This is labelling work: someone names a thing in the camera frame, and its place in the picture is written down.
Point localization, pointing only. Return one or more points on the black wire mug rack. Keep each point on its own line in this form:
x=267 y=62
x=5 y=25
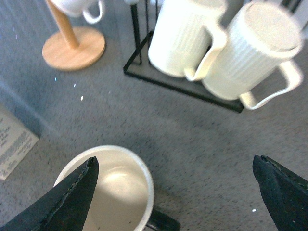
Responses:
x=139 y=66

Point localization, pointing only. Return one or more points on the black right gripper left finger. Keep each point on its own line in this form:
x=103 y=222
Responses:
x=64 y=207

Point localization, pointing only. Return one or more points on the white smiley face mug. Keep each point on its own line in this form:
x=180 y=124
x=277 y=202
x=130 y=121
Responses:
x=124 y=194

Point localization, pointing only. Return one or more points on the blue white milk carton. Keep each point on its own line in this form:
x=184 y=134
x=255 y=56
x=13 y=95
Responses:
x=15 y=142

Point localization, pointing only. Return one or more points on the wooden mug tree stand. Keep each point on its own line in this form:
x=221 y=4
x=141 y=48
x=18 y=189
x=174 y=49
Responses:
x=72 y=48

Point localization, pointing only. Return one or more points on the cream ribbed mug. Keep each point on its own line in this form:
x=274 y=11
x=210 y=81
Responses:
x=188 y=37
x=262 y=37

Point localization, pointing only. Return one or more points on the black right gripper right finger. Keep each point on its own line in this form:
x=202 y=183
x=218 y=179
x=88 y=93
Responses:
x=284 y=193

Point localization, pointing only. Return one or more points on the cream ribbed mug left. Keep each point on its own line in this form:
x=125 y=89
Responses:
x=188 y=37

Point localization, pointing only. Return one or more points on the cream ribbed mug right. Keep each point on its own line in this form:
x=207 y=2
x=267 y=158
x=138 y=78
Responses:
x=262 y=37

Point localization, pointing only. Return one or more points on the small white hanging cup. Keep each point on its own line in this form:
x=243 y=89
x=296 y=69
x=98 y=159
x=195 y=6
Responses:
x=77 y=8

